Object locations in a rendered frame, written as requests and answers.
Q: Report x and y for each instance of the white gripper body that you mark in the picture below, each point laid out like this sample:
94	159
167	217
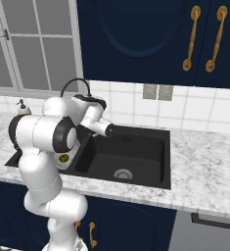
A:
101	126

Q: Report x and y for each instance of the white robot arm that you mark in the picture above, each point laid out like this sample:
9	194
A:
38	137

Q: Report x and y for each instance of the white colander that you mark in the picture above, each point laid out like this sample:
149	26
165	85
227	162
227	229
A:
71	151

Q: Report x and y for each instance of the black sink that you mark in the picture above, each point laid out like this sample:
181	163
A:
136	152

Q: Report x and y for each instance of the brown kiwi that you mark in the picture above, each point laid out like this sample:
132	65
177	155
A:
63	158

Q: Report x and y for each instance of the silver sink drain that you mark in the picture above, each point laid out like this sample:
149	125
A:
123	174

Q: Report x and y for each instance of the black arched faucet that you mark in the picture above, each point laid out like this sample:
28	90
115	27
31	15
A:
74	79

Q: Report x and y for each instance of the white soap dispenser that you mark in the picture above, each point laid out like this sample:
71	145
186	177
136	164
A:
22	110

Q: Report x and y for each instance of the grey framed window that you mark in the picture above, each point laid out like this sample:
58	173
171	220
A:
38	49

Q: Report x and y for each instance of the navy base cupboard door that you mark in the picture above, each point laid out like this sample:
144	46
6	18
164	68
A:
5	212
132	225

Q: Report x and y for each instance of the dark window latch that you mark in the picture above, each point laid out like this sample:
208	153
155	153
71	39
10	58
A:
6	34

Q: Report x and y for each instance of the grey dishwasher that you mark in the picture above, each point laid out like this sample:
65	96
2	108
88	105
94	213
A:
201	237

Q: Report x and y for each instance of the grey wall outlet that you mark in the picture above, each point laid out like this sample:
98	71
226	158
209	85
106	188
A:
165	93
150	91

